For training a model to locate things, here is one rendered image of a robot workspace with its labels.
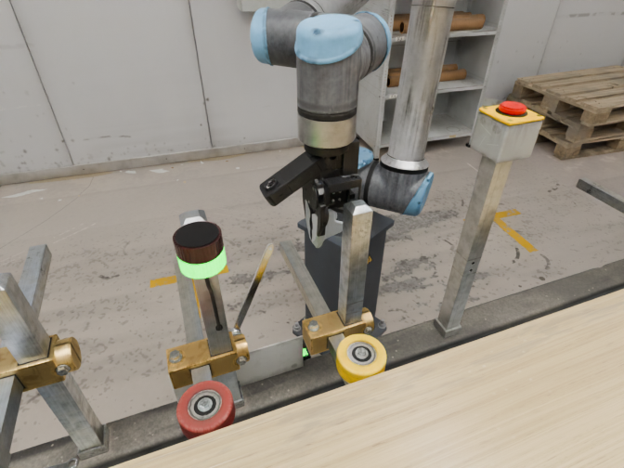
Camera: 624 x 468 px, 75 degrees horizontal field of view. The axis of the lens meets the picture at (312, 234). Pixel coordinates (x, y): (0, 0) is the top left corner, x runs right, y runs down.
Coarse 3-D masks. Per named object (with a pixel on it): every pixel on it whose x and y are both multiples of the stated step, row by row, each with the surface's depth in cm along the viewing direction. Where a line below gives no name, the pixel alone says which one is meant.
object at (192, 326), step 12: (180, 276) 86; (180, 288) 83; (192, 288) 83; (180, 300) 81; (192, 300) 81; (192, 312) 78; (192, 324) 76; (192, 336) 73; (192, 372) 67; (204, 372) 67
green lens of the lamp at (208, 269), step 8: (224, 248) 53; (224, 256) 53; (184, 264) 50; (208, 264) 50; (216, 264) 51; (224, 264) 53; (184, 272) 51; (192, 272) 51; (200, 272) 51; (208, 272) 51; (216, 272) 52
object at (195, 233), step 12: (180, 228) 51; (192, 228) 51; (204, 228) 51; (216, 228) 51; (180, 240) 49; (192, 240) 49; (204, 240) 49; (192, 264) 50; (216, 312) 63; (216, 324) 64
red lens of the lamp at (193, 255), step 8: (216, 240) 50; (176, 248) 49; (184, 248) 49; (192, 248) 49; (200, 248) 49; (208, 248) 49; (216, 248) 50; (184, 256) 49; (192, 256) 49; (200, 256) 49; (208, 256) 50; (216, 256) 51
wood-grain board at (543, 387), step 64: (576, 320) 71; (384, 384) 61; (448, 384) 61; (512, 384) 61; (576, 384) 61; (192, 448) 54; (256, 448) 54; (320, 448) 54; (384, 448) 54; (448, 448) 54; (512, 448) 54; (576, 448) 54
